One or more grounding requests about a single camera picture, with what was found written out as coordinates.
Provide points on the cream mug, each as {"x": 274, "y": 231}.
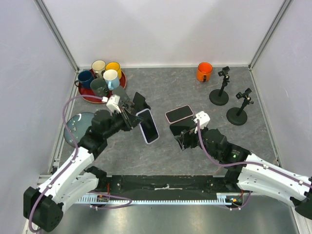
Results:
{"x": 98, "y": 68}

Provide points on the orange mug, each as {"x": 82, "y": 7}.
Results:
{"x": 204, "y": 71}

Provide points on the white mug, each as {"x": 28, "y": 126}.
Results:
{"x": 111, "y": 78}

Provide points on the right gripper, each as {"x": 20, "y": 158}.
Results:
{"x": 192, "y": 136}

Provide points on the wooden round-base phone stand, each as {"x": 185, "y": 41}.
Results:
{"x": 123, "y": 97}

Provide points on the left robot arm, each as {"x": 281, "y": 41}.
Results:
{"x": 45, "y": 206}

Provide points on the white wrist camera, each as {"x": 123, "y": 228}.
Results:
{"x": 112, "y": 103}
{"x": 201, "y": 121}

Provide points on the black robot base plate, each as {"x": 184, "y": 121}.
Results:
{"x": 166, "y": 187}

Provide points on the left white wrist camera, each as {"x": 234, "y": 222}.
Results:
{"x": 112, "y": 103}

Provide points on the blue ceramic plate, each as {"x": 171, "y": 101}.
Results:
{"x": 79, "y": 124}

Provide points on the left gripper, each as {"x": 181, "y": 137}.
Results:
{"x": 130, "y": 121}

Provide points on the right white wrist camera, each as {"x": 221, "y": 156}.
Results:
{"x": 201, "y": 121}

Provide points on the black flat-base phone stand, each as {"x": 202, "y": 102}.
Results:
{"x": 139, "y": 103}

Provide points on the dark green mug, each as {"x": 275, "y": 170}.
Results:
{"x": 100, "y": 87}

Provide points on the grey slotted cable duct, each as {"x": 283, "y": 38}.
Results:
{"x": 94, "y": 199}

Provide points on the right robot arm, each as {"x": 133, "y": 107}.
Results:
{"x": 246, "y": 171}

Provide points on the black phone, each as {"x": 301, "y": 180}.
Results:
{"x": 185, "y": 124}
{"x": 181, "y": 140}

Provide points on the blue mug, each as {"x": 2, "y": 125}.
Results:
{"x": 84, "y": 78}

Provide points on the yellow mug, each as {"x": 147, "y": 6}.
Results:
{"x": 114, "y": 66}

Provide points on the black round-base phone stand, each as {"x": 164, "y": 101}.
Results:
{"x": 219, "y": 96}

